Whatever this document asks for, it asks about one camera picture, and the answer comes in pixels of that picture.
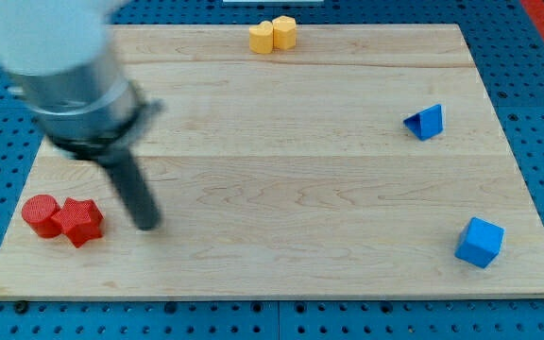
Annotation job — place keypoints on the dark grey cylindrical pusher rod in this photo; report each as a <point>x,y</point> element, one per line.
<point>128,182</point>

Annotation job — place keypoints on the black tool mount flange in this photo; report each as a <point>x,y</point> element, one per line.
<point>106,127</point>

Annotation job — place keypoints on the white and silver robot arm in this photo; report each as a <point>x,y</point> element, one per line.
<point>59,55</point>

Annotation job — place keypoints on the blue cube block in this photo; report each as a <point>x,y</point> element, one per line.
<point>479,243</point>

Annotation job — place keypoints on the red star block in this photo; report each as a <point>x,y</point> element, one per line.
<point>79,221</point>

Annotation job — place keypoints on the red cylinder block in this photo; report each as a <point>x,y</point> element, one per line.
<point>38,211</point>

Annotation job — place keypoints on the light wooden board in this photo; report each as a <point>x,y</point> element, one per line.
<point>291,176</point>

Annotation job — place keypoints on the yellow heart block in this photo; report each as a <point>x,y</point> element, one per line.
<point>261,38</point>

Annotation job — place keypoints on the yellow hexagon block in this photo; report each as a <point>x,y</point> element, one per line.
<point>284,32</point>

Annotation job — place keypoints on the blue triangular prism block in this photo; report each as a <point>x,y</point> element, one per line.
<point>426,123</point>

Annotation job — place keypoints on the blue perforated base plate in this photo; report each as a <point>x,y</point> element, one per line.
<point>507,48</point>

